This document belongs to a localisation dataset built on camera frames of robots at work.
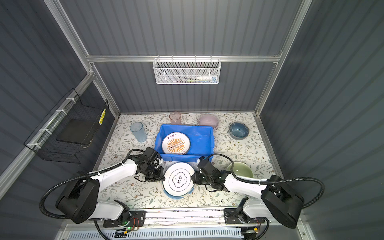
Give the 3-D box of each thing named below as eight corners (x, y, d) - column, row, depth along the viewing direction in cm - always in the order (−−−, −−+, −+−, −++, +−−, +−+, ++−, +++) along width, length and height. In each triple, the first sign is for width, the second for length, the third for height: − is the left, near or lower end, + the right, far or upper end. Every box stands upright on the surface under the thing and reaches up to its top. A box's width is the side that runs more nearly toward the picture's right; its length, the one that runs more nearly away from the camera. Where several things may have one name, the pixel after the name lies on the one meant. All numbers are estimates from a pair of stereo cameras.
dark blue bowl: (230, 141, 105) (232, 136, 101) (228, 127, 114) (229, 122, 109) (248, 140, 105) (251, 136, 101) (245, 127, 113) (246, 122, 109)
